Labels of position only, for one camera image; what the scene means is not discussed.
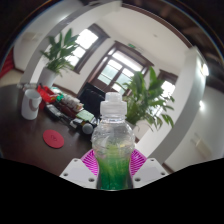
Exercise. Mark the dark framed window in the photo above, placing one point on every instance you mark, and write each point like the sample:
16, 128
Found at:
83, 45
167, 88

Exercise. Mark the black flat device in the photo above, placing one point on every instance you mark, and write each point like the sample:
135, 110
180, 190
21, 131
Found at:
52, 110

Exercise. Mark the clear bottle with green drink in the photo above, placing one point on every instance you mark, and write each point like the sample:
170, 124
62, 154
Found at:
113, 150

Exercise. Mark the dark wooden double door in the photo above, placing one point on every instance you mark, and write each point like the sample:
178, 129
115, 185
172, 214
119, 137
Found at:
116, 70

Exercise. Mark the large leafy plant white pot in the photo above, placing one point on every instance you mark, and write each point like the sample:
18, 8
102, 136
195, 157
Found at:
143, 100

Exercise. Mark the red carpeted stairs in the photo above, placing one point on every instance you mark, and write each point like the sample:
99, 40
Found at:
6, 65

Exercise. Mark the red plastic box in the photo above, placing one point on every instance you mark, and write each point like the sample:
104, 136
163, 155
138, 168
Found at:
46, 95

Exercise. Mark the black chair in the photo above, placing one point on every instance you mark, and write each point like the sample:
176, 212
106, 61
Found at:
90, 100

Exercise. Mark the flat round red coaster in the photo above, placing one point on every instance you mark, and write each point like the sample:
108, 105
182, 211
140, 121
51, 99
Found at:
53, 139

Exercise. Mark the white wall radiator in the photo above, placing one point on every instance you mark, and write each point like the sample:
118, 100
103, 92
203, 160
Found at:
201, 145

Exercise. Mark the green exit sign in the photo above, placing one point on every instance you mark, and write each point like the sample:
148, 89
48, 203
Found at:
132, 46

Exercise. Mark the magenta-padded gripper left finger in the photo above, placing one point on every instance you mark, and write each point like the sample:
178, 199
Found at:
78, 173

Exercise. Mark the bright wall lamp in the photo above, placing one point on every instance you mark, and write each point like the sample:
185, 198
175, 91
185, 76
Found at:
202, 105
204, 69

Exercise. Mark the white mug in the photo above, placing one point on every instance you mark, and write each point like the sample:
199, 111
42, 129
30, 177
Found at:
30, 105

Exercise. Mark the grey ball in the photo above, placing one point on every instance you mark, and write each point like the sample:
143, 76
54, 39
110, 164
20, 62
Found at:
87, 128

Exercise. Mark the small leafy plant white pot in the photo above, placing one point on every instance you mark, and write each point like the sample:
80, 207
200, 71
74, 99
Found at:
60, 53

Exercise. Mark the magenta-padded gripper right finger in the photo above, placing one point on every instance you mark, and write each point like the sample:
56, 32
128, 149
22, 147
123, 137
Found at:
150, 171

